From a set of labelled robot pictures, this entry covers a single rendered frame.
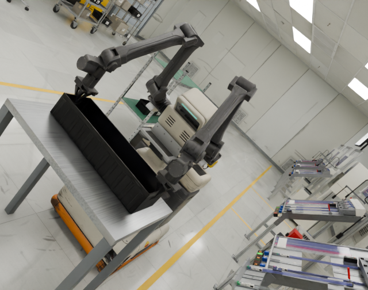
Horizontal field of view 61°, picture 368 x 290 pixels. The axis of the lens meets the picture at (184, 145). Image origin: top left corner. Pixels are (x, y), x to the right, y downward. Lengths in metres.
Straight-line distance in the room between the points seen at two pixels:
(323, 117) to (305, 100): 0.75
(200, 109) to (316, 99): 9.18
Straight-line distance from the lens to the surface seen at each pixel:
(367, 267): 2.22
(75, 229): 2.11
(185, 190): 2.03
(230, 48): 11.31
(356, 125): 10.75
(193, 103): 1.65
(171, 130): 1.75
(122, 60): 1.39
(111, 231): 1.10
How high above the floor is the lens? 1.45
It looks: 16 degrees down
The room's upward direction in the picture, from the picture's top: 43 degrees clockwise
